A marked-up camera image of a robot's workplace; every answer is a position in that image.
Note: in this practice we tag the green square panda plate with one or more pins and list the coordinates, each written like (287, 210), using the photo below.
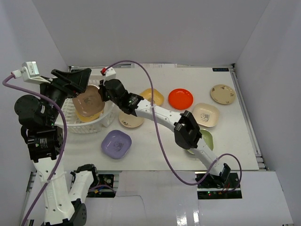
(208, 138)

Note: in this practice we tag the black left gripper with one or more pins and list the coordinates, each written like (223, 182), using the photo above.
(65, 83)

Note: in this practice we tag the cream round flower plate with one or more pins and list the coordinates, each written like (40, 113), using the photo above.
(130, 121)

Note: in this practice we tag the orange round plate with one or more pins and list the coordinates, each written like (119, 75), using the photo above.
(180, 99)

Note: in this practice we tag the yellow square panda plate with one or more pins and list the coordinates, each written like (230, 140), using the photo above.
(158, 98)

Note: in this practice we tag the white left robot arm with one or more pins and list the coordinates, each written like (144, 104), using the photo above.
(37, 114)

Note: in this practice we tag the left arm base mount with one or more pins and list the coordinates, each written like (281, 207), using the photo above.
(98, 187)

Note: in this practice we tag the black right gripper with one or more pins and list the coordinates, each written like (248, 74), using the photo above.
(102, 91)

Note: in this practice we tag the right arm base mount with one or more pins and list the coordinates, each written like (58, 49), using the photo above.
(209, 190)

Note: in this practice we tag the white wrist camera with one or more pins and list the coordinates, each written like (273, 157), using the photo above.
(30, 73)
(108, 73)

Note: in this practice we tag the cream square panda plate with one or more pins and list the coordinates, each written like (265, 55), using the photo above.
(206, 115)

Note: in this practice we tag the cream round plate far right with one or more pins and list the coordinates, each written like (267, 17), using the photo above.
(223, 94)

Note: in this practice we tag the white plastic basket bin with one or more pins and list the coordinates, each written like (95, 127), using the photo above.
(75, 125)

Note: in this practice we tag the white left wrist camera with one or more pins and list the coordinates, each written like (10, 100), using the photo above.
(30, 73)

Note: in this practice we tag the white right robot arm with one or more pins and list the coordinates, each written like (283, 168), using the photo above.
(187, 134)

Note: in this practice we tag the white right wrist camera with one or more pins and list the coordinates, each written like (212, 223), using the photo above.
(108, 73)

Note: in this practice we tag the brown square panda plate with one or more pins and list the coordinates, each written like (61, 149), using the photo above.
(89, 103)

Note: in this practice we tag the purple square panda plate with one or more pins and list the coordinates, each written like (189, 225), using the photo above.
(116, 144)

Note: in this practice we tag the yellow square plate in bin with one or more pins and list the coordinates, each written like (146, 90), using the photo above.
(85, 119)

